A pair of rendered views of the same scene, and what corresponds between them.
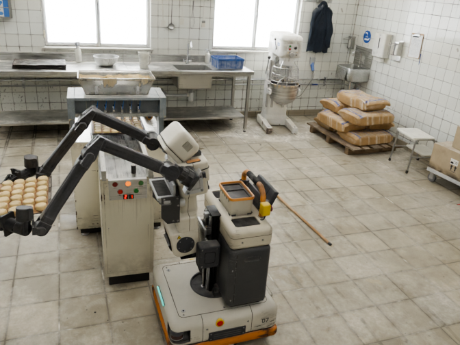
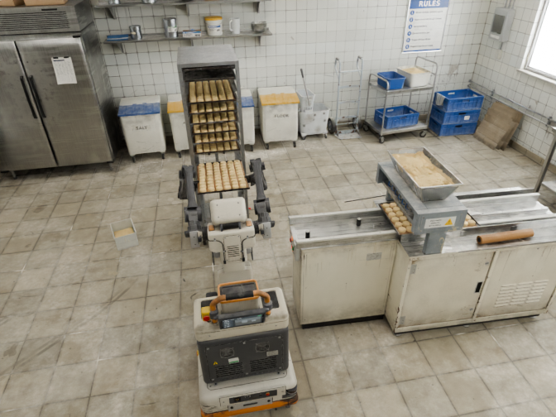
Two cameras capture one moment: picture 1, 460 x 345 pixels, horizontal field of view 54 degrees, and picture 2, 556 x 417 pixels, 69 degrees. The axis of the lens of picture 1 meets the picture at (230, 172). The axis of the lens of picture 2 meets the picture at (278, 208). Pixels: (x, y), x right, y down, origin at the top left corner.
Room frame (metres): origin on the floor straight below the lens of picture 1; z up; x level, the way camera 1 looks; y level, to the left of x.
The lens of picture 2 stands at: (2.91, -1.67, 2.59)
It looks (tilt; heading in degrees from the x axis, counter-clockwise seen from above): 33 degrees down; 101
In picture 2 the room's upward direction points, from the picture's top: 1 degrees counter-clockwise
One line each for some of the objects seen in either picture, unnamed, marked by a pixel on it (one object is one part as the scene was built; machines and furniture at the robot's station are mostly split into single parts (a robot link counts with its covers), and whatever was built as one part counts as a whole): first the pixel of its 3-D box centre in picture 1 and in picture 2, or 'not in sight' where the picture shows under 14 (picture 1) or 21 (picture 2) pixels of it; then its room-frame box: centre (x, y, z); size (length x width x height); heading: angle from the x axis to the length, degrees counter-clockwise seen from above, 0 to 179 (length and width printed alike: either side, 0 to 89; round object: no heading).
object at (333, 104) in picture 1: (347, 104); not in sight; (6.48, -1.64, 0.47); 0.72 x 0.42 x 0.17; 111
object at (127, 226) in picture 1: (124, 206); (340, 270); (2.92, 0.76, 0.45); 0.70 x 0.34 x 0.90; 19
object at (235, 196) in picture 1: (235, 198); (238, 297); (2.35, -0.04, 0.87); 0.23 x 0.15 x 0.11; 21
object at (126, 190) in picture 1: (127, 188); (294, 242); (2.58, 0.64, 0.77); 0.24 x 0.04 x 0.14; 109
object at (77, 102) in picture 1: (117, 113); (414, 203); (3.40, 0.92, 1.01); 0.72 x 0.33 x 0.34; 109
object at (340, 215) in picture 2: (98, 126); (417, 208); (3.46, 1.10, 0.87); 2.01 x 0.03 x 0.07; 19
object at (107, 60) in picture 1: (106, 60); not in sight; (5.91, 1.73, 0.94); 0.33 x 0.33 x 0.12
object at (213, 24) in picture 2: not in sight; (213, 26); (0.97, 4.00, 1.67); 0.25 x 0.24 x 0.21; 21
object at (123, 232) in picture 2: not in sight; (124, 234); (0.68, 1.38, 0.08); 0.30 x 0.22 x 0.16; 127
